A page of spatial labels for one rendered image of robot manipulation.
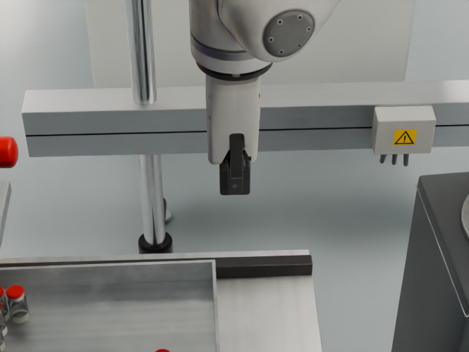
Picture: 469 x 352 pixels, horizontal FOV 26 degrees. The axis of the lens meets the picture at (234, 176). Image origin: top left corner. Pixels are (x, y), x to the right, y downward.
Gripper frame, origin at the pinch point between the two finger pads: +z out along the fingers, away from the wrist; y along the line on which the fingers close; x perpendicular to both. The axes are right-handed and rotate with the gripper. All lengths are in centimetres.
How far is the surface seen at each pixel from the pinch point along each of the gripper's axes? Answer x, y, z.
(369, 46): 41, -144, 81
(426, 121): 42, -80, 56
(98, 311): -16.4, -1.3, 22.1
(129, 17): -17, -87, 35
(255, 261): 2.8, -7.1, 20.3
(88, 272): -17.6, -5.6, 19.7
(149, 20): -13, -87, 36
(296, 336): 7.2, 3.4, 22.3
